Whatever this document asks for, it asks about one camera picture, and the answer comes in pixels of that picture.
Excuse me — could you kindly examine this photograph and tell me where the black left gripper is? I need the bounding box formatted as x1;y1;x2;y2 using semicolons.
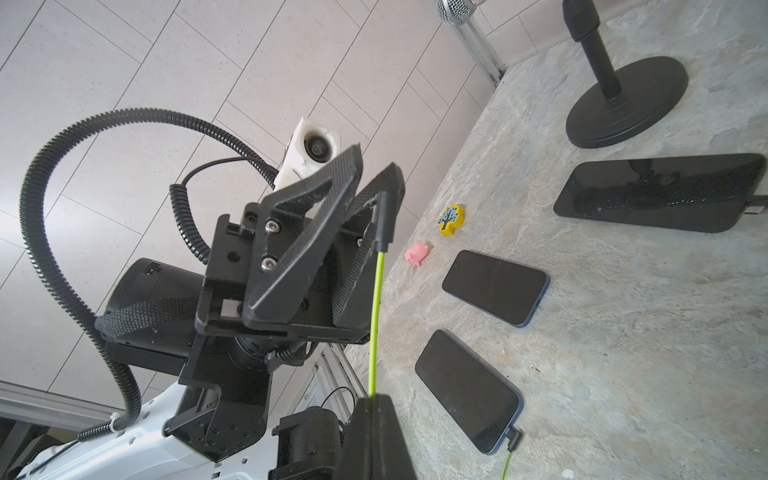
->
196;144;405;344

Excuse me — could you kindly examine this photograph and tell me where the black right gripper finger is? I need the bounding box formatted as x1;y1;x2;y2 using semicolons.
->
333;394;417;480

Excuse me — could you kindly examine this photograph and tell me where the green earphone cable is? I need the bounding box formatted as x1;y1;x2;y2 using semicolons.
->
367;190;397;400
499;425;524;480

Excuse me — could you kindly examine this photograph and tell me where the blue-edged smartphone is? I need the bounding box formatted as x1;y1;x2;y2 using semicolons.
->
442;250;550;328
415;330;524;455

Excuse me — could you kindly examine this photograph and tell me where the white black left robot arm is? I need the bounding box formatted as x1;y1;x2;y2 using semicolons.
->
21;146;405;479

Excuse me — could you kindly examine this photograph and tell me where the pink eraser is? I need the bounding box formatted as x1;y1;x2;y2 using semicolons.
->
404;242;430;266

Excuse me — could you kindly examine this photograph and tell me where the yellow tree eraser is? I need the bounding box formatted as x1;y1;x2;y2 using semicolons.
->
438;204;465;236

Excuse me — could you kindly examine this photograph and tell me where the glitter handheld microphone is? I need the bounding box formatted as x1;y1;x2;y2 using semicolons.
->
434;0;485;26

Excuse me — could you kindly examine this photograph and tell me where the black round microphone stand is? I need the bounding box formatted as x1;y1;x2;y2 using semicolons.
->
562;1;689;149

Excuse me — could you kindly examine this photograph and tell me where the far black smartphone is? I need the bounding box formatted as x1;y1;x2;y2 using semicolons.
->
553;153;767;233

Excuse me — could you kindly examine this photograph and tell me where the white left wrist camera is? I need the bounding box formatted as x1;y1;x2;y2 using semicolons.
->
274;117;341;190

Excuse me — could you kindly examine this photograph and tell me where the black corrugated left hose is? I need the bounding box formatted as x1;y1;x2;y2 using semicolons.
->
17;107;280;442

